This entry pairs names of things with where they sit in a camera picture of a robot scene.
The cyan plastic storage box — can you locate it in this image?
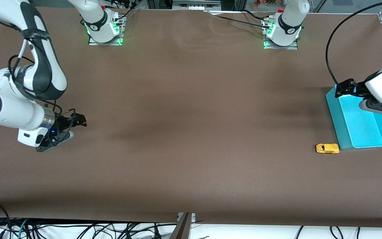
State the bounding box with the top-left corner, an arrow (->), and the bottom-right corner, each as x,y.
326,84 -> 382,150

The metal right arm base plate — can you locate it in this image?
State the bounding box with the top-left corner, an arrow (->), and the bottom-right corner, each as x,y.
88,15 -> 125,46

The aluminium table leg profile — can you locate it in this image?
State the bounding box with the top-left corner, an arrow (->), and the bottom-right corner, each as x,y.
169,212 -> 193,239

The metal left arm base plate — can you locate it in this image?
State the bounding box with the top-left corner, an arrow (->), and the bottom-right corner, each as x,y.
263,20 -> 298,50

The short black table cable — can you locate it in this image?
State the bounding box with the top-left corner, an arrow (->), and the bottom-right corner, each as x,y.
242,9 -> 268,20

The teal floor cable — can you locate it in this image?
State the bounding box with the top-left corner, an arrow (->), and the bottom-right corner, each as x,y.
18,218 -> 30,239

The yellow beetle toy car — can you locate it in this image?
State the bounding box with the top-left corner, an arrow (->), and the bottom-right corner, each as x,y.
315,143 -> 340,154

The white metal bracket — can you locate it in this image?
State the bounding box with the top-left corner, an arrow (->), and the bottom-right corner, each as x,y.
177,212 -> 196,222

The black base cable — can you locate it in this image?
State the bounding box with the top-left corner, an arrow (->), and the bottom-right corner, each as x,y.
111,0 -> 140,22

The long black table cable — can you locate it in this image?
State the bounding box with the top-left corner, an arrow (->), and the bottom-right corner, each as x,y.
204,10 -> 271,27

